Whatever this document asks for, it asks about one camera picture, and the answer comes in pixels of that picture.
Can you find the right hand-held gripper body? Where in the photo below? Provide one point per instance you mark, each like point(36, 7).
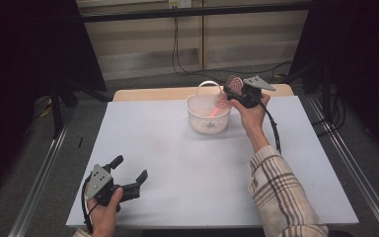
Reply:
point(251, 95)

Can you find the black metal stand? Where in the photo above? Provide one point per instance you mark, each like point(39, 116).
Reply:
point(56, 112)
point(326, 95)

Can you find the black horizontal bar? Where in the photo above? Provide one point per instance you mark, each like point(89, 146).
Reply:
point(144, 15)

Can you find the pink hairbrush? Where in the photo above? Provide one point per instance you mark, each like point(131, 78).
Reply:
point(234, 82)

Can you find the person's left hand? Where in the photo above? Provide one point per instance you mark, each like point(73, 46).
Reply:
point(103, 220)

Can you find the wooden table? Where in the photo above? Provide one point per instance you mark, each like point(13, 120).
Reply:
point(144, 94)

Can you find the small black floor object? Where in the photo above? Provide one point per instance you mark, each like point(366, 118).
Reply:
point(80, 142)

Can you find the person's right hand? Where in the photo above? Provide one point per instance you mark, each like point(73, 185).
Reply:
point(253, 121)

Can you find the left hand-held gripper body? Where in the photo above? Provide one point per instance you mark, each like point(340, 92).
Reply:
point(99, 182)

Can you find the wall socket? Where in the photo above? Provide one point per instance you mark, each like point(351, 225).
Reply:
point(179, 3)

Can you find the black curtain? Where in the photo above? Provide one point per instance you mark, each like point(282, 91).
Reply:
point(368, 49)
point(13, 65)

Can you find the white plastic basket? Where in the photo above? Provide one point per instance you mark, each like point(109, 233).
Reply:
point(207, 126)

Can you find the metal floor rail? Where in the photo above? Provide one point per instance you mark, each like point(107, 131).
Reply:
point(36, 184)
point(358, 171)

